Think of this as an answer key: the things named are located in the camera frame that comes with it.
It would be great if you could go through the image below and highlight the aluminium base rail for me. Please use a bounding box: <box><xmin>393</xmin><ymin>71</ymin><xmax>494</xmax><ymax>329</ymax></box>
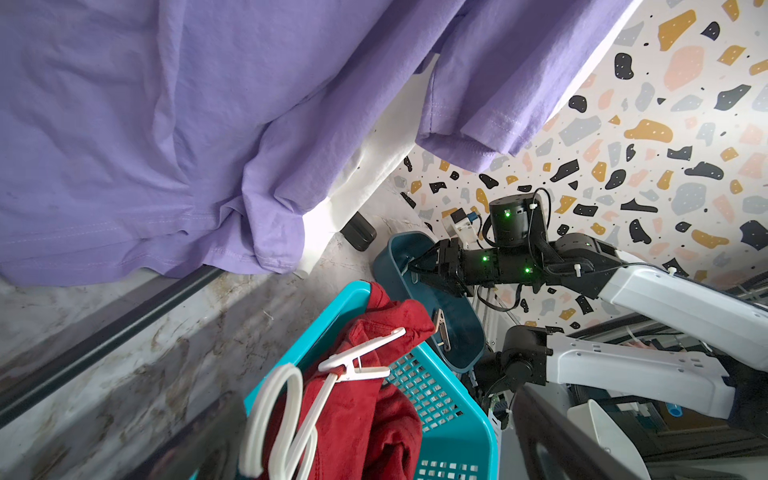
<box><xmin>571</xmin><ymin>266</ymin><xmax>767</xmax><ymax>378</ymax></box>

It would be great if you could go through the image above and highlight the dark teal clothespin bin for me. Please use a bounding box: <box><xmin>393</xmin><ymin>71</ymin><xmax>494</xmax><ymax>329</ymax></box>
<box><xmin>372</xmin><ymin>231</ymin><xmax>485</xmax><ymax>373</ymax></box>

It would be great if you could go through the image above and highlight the purple garment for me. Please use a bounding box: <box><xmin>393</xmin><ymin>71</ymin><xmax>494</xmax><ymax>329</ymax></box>
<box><xmin>1</xmin><ymin>1</ymin><xmax>636</xmax><ymax>286</ymax></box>

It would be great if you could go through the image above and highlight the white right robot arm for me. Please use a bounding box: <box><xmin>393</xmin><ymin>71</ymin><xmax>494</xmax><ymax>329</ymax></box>
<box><xmin>406</xmin><ymin>190</ymin><xmax>767</xmax><ymax>436</ymax></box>

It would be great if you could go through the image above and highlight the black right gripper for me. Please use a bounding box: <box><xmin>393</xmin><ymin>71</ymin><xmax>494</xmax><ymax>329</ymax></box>
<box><xmin>408</xmin><ymin>239</ymin><xmax>480</xmax><ymax>297</ymax></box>

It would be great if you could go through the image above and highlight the dark grey clothes rack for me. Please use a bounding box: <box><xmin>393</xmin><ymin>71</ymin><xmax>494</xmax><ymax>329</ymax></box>
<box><xmin>1</xmin><ymin>266</ymin><xmax>224</xmax><ymax>427</ymax></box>

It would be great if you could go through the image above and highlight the white printed t-shirt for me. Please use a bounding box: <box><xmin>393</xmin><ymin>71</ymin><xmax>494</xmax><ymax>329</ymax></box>
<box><xmin>294</xmin><ymin>53</ymin><xmax>436</xmax><ymax>278</ymax></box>

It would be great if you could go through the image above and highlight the red garment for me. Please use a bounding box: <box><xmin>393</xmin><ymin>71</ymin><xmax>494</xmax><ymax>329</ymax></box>
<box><xmin>267</xmin><ymin>283</ymin><xmax>434</xmax><ymax>479</ymax></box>

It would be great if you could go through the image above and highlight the teal laundry basket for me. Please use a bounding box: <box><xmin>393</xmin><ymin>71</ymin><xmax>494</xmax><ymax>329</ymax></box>
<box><xmin>244</xmin><ymin>281</ymin><xmax>498</xmax><ymax>479</ymax></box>

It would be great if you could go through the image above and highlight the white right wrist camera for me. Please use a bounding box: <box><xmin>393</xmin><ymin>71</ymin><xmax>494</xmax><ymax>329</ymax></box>
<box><xmin>450</xmin><ymin>208</ymin><xmax>480</xmax><ymax>244</ymax></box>

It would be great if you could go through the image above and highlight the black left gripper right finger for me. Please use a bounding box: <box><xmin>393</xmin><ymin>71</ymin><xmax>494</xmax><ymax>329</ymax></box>
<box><xmin>512</xmin><ymin>386</ymin><xmax>637</xmax><ymax>480</ymax></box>

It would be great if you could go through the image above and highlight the white bowl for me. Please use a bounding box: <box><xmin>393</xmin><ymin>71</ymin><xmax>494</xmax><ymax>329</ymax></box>
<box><xmin>567</xmin><ymin>400</ymin><xmax>651</xmax><ymax>480</ymax></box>

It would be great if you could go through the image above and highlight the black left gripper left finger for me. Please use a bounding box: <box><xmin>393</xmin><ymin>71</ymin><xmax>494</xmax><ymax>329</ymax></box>
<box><xmin>125</xmin><ymin>391</ymin><xmax>247</xmax><ymax>479</ymax></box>

